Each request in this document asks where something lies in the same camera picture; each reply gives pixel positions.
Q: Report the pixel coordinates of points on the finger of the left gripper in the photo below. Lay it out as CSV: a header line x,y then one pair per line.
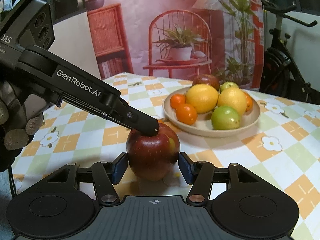
x,y
119,111

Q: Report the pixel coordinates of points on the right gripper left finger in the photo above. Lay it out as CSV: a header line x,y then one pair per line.
x,y
105,176

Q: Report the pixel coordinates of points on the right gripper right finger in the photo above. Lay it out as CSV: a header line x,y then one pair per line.
x,y
200,176

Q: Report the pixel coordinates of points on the bright red apple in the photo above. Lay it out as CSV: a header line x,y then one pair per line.
x,y
152,158

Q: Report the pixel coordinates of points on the orange tangerine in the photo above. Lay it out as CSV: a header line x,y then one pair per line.
x,y
176,100
249,102
186,114

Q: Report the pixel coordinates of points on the yellow lemon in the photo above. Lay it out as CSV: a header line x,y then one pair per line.
x,y
233,97
202,97

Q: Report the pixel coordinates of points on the dark red apple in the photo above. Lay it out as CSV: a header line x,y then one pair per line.
x,y
207,79

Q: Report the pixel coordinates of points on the small green apple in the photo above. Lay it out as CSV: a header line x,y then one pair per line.
x,y
227,85

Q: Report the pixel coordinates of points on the gloved left hand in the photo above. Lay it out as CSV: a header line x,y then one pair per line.
x,y
21,117

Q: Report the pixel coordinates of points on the checkered floral tablecloth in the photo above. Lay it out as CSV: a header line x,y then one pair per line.
x,y
278,141

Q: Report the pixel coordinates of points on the black exercise bike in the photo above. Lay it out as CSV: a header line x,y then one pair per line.
x,y
281,76

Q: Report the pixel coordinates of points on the pink printed backdrop cloth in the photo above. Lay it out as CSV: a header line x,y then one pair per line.
x,y
179,38

